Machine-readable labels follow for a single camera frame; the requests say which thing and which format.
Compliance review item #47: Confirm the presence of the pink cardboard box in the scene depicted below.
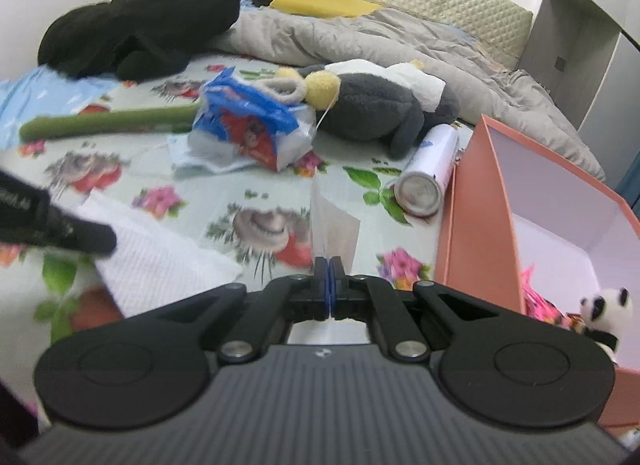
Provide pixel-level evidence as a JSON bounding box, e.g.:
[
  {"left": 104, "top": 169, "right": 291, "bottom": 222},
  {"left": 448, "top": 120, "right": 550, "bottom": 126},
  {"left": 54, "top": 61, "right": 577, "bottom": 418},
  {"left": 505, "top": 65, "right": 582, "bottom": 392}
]
[{"left": 435, "top": 118, "right": 639, "bottom": 430}]

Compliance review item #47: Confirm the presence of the black garment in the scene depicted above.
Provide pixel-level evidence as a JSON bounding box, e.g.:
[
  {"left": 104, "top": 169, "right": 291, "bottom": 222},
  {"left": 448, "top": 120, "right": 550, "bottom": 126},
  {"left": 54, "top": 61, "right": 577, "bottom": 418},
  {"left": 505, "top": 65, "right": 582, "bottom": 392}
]
[{"left": 37, "top": 0, "right": 271, "bottom": 82}]

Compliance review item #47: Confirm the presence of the green massage brush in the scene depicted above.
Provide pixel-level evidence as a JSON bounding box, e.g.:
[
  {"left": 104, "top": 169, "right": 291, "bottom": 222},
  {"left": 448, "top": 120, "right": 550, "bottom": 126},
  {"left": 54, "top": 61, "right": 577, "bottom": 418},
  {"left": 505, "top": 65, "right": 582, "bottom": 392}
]
[{"left": 20, "top": 104, "right": 200, "bottom": 143}]

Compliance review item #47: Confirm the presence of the translucent white pouch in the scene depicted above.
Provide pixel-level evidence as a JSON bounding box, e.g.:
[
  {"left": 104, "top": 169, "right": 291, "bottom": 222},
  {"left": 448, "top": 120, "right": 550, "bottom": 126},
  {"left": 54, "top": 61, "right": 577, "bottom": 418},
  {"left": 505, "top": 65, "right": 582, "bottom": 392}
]
[{"left": 310, "top": 176, "right": 360, "bottom": 273}]

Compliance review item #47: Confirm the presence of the yellow pillow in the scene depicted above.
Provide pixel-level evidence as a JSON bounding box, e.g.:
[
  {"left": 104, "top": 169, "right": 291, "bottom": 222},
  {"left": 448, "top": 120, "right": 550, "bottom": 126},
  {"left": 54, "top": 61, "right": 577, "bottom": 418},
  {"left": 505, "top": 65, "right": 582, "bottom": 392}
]
[{"left": 269, "top": 0, "right": 381, "bottom": 18}]

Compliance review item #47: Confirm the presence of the grey bedside cabinet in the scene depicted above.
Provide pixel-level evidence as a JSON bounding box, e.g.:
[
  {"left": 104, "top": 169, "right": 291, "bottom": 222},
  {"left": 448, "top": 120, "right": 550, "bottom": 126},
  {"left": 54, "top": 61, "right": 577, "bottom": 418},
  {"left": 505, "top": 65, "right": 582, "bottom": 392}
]
[{"left": 516, "top": 0, "right": 637, "bottom": 131}]

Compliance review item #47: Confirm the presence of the small panda plush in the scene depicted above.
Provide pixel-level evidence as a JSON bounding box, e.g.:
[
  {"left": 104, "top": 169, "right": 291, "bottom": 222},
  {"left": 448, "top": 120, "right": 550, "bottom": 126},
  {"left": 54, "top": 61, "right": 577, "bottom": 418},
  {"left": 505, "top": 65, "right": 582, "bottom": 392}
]
[{"left": 579, "top": 287, "right": 634, "bottom": 364}]

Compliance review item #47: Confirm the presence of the blue tissue pack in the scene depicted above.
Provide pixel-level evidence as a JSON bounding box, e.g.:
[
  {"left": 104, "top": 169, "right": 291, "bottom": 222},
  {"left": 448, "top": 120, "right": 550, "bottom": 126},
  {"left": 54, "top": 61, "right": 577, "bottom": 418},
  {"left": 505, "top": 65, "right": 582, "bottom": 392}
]
[{"left": 186, "top": 68, "right": 316, "bottom": 172}]

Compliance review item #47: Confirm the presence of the beige quilted duvet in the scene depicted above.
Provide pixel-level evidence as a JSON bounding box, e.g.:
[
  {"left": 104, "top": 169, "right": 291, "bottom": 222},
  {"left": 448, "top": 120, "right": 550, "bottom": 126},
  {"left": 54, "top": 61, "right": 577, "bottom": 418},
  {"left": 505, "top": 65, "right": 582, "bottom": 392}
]
[{"left": 207, "top": 8, "right": 605, "bottom": 180}]

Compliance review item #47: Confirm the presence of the white spray can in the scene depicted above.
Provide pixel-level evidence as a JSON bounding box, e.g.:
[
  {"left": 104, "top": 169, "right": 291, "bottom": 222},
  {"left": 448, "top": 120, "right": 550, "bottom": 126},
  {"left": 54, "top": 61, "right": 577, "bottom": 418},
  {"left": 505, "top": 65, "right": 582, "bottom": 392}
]
[{"left": 394, "top": 125, "right": 459, "bottom": 218}]

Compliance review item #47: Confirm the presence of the grey penguin plush toy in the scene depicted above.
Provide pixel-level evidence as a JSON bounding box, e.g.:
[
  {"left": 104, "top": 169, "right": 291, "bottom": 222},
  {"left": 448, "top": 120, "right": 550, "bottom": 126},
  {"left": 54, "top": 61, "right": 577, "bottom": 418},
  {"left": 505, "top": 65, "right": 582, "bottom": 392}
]
[{"left": 255, "top": 58, "right": 460, "bottom": 159}]

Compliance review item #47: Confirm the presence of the white paper towel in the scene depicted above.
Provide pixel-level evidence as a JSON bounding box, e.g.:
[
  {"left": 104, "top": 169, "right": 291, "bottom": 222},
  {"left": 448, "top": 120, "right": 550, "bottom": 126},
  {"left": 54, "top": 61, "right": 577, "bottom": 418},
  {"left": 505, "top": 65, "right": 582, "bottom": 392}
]
[{"left": 76, "top": 191, "right": 242, "bottom": 318}]

